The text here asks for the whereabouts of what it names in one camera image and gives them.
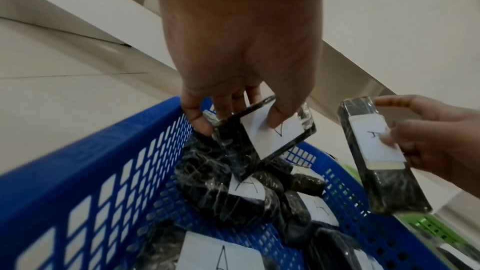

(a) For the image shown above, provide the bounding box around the person's right hand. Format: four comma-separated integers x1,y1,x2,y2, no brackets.
372,94,480,200

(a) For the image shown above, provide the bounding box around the person's left hand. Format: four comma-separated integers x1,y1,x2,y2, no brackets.
146,0,329,138

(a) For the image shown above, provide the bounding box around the black item packet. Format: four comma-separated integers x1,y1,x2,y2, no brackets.
202,95,318,183
337,95,433,215

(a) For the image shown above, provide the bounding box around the green plastic mesh basket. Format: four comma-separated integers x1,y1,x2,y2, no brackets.
337,163,480,270

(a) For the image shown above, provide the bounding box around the blue plastic mesh basket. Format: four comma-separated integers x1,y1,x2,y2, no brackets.
0,95,451,270

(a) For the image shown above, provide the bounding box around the white shelf unit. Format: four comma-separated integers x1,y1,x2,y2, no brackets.
0,0,480,133

